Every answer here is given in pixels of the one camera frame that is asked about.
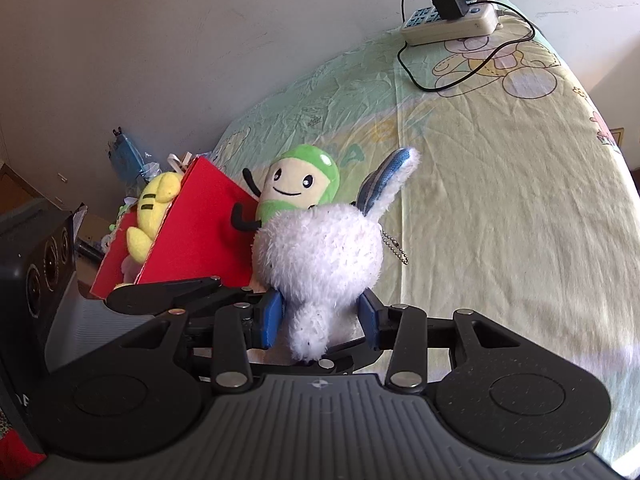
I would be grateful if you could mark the yellow tiger plush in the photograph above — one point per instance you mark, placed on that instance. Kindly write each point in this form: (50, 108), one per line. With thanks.
(155, 200)

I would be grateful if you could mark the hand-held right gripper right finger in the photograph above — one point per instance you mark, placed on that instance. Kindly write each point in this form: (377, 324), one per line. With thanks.
(367, 320)

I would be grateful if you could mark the red cardboard box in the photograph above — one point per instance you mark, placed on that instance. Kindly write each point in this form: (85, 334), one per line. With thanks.
(200, 230)

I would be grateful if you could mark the red cloth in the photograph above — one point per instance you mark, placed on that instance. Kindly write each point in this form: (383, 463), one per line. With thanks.
(20, 462)

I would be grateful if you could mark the white bunny with plaid ears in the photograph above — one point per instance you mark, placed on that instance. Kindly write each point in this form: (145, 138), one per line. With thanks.
(320, 255)

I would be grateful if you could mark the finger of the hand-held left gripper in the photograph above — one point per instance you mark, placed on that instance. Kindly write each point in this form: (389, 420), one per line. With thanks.
(160, 295)
(340, 362)

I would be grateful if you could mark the white power strip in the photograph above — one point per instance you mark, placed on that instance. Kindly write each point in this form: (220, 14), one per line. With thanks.
(450, 27)

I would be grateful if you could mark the blue bag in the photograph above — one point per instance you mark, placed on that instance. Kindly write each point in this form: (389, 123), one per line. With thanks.
(125, 155)

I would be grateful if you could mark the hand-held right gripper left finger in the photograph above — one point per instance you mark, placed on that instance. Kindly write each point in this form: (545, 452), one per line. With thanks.
(272, 320)

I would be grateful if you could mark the green plush doll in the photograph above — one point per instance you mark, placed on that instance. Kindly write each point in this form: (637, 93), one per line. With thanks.
(300, 175)

